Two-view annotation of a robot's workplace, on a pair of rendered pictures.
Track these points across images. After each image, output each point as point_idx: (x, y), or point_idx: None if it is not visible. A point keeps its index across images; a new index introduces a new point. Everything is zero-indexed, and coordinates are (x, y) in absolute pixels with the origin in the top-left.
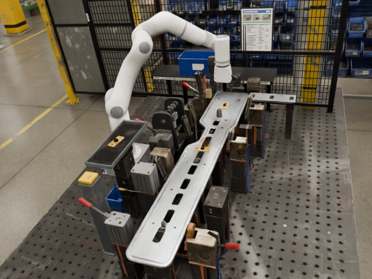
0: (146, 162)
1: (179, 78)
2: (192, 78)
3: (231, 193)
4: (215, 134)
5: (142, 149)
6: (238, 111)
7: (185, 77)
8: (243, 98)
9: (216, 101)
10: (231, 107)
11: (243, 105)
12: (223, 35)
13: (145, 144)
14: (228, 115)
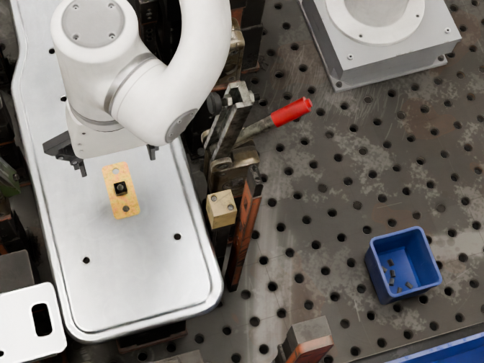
0: (320, 53)
1: (475, 324)
2: (406, 344)
3: (5, 55)
4: (54, 7)
5: (344, 40)
6: (42, 172)
7: (447, 334)
8: (74, 283)
9: (176, 214)
10: (88, 187)
11: (46, 229)
12: (91, 42)
13: (355, 65)
14: (65, 128)
